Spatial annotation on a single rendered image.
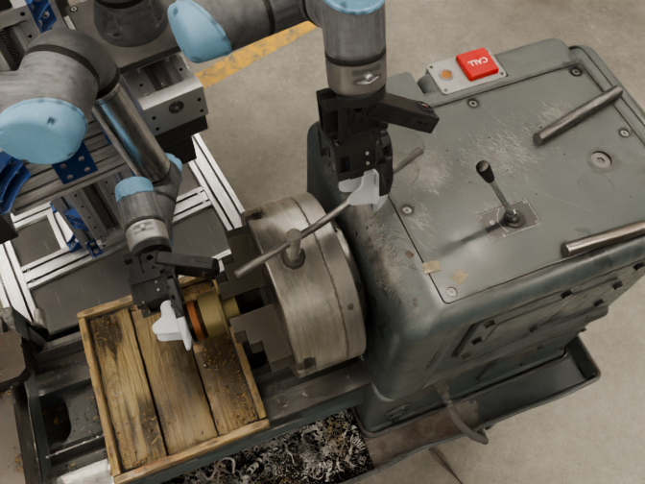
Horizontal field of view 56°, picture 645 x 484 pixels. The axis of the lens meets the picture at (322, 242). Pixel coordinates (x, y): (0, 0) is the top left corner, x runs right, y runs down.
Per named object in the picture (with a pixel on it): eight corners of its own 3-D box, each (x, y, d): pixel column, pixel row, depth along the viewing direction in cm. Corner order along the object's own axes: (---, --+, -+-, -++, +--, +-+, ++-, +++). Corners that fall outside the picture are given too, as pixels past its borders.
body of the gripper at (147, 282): (144, 322, 112) (130, 266, 117) (190, 306, 114) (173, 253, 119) (133, 306, 105) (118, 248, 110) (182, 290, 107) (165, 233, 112)
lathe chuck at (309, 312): (285, 237, 132) (285, 165, 103) (339, 375, 122) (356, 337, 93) (245, 251, 131) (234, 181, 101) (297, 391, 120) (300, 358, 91)
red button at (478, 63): (481, 54, 117) (484, 45, 115) (496, 76, 114) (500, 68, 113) (453, 61, 116) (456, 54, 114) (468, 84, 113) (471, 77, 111)
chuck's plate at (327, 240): (299, 232, 133) (304, 159, 104) (355, 369, 122) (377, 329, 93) (285, 237, 132) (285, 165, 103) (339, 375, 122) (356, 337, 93)
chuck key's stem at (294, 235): (290, 271, 99) (292, 243, 89) (283, 260, 100) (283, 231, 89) (301, 264, 100) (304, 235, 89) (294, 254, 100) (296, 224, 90)
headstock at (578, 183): (519, 143, 155) (580, 21, 120) (630, 306, 134) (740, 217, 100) (299, 215, 144) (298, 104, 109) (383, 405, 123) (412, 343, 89)
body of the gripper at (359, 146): (320, 158, 87) (310, 82, 79) (374, 141, 89) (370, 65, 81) (339, 187, 82) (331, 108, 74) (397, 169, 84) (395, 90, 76)
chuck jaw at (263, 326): (288, 296, 107) (313, 352, 101) (291, 310, 112) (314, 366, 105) (228, 317, 105) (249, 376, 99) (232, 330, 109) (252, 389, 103)
